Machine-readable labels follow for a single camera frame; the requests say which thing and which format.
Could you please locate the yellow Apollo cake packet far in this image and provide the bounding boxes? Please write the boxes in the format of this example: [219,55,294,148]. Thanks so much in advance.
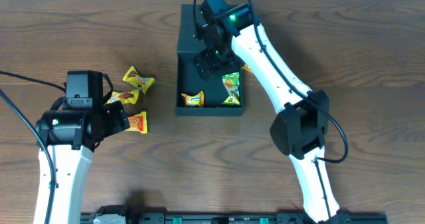
[123,66,155,94]

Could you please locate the black open gift box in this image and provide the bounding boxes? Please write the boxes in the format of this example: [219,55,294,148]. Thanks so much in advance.
[175,4,244,116]

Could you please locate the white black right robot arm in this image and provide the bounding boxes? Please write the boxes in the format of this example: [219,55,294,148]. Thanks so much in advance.
[193,1,346,223]

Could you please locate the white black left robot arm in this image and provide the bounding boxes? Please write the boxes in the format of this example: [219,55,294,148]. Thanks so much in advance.
[33,98,129,223]

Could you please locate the yellow apollo cake packet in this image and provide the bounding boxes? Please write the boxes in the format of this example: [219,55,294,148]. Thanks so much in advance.
[123,66,155,94]
[107,89,139,104]

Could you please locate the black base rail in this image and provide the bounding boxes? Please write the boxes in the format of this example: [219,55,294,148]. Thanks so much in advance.
[79,204,388,224]

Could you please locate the yellow Julie's peanut butter packet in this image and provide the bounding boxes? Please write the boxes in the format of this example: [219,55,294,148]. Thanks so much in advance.
[181,91,205,108]

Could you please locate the yellow Apollo cake packet middle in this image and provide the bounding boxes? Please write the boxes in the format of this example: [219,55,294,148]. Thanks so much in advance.
[107,89,139,104]

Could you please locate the yellow Le-mond biscuit packet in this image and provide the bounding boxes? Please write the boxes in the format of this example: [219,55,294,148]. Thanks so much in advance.
[242,64,253,74]

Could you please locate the yellow orange snack packet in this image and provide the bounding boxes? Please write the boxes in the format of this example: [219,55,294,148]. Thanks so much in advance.
[126,111,147,134]

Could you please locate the green yellow snack packet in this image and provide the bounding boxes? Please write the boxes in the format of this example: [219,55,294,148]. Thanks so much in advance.
[222,72,240,106]

